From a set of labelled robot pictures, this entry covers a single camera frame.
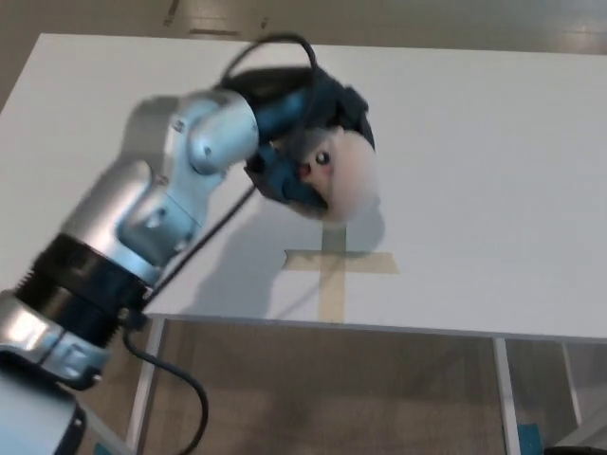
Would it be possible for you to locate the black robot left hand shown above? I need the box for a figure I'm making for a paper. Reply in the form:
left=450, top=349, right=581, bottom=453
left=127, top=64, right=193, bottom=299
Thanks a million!
left=220, top=67, right=378, bottom=219

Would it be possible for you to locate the pink dumpling plush toy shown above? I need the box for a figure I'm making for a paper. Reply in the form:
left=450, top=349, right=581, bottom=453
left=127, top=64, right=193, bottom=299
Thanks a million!
left=296, top=130, right=383, bottom=225

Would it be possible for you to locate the short beige tape strip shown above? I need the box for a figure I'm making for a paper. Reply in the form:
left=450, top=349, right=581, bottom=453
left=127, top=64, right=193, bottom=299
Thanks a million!
left=284, top=249, right=400, bottom=277

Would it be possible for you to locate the white metal table leg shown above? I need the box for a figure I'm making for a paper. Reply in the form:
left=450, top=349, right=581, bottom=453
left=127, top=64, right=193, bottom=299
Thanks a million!
left=561, top=340, right=585, bottom=427
left=492, top=337, right=524, bottom=455
left=124, top=317, right=168, bottom=447

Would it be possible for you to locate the blue floor tape piece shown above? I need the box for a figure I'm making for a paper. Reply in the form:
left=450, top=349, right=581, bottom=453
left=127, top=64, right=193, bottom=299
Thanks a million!
left=516, top=419, right=543, bottom=455

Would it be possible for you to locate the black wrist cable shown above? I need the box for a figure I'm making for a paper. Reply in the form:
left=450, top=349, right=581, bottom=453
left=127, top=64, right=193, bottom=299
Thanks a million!
left=120, top=31, right=320, bottom=455

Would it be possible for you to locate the light blue metal frame bar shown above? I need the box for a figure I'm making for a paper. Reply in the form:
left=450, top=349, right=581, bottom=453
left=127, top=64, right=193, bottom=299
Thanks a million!
left=80, top=402, right=139, bottom=455

